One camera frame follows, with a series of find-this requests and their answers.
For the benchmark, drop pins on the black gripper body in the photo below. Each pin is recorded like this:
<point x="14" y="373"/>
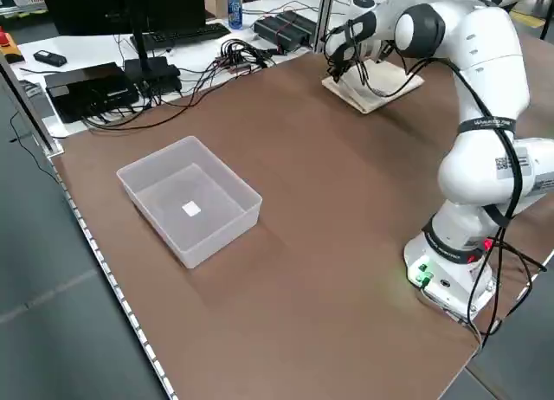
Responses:
<point x="339" y="66"/>

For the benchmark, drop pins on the beige tablecloth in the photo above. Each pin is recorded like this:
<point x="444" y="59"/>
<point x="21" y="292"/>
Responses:
<point x="359" y="98"/>

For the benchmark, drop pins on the black finned power brick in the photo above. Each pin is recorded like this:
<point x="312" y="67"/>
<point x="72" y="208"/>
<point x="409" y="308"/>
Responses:
<point x="300" y="21"/>
<point x="281" y="36"/>

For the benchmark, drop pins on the blue drink bottle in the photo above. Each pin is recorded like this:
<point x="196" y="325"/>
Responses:
<point x="235" y="10"/>

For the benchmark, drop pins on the small cardboard box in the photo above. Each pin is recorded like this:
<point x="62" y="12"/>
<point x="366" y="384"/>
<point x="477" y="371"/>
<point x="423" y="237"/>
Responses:
<point x="215" y="4"/>

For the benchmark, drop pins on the black keyboard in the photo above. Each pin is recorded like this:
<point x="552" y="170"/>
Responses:
<point x="186" y="34"/>

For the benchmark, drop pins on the white square label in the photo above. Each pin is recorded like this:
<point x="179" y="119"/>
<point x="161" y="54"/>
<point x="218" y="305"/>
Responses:
<point x="191" y="208"/>

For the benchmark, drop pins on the translucent plastic bin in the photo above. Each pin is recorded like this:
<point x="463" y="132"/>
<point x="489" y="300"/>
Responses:
<point x="216" y="240"/>

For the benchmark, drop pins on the black computer monitor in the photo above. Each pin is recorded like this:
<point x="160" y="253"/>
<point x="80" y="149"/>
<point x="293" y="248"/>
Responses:
<point x="121" y="6"/>

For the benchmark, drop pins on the black mini computer box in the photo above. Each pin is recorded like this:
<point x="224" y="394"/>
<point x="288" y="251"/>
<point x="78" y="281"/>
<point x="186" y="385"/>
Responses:
<point x="86" y="88"/>

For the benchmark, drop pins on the black handheld remote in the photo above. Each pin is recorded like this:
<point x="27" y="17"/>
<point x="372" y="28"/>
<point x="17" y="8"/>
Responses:
<point x="49" y="57"/>

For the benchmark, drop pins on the red emergency stop button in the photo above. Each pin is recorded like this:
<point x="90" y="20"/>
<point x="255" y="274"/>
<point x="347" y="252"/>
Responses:
<point x="6" y="40"/>

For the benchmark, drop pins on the aluminium camera post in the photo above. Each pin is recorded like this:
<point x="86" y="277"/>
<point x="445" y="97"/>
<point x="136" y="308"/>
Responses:
<point x="324" y="14"/>

